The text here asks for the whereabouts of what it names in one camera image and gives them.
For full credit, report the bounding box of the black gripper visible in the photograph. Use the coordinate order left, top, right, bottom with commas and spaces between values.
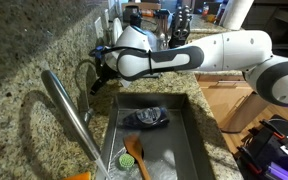
89, 58, 119, 96

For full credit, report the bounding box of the steel gooseneck tap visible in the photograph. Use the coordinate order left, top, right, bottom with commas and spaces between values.
40, 69, 102, 162

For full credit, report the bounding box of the large white plate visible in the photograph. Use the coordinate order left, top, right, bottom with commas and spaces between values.
111, 17, 124, 45

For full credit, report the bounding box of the wooden spoon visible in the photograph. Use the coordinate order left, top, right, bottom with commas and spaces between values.
122, 133, 152, 180

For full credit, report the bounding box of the green round scrubber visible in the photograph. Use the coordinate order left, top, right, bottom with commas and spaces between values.
117, 152, 136, 171

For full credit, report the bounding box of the brown cardboard box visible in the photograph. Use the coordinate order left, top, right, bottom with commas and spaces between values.
120, 1, 162, 13

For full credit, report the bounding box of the orange sponge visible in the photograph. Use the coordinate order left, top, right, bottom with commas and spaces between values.
61, 171, 92, 180

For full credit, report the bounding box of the stainless steel sink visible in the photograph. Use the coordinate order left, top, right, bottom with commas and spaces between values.
95, 92, 216, 180

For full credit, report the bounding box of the black knife block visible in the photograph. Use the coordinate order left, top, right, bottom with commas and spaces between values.
168, 4, 194, 48

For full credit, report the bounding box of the wooden drawer cabinet front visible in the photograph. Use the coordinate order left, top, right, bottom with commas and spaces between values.
195, 73, 276, 155

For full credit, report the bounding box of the white paper towel roll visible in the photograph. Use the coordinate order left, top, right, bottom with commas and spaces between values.
218, 0, 255, 31

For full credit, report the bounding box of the black equipment cart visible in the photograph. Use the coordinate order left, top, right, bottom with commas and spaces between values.
233, 114, 288, 180

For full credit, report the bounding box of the black cable with blue plug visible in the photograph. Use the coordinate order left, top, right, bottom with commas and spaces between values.
89, 45, 154, 76

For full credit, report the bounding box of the white wall outlet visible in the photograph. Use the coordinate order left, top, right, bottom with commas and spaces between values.
93, 16, 105, 40

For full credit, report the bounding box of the steel bar drawer handle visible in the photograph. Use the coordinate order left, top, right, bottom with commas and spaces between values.
216, 79, 249, 85

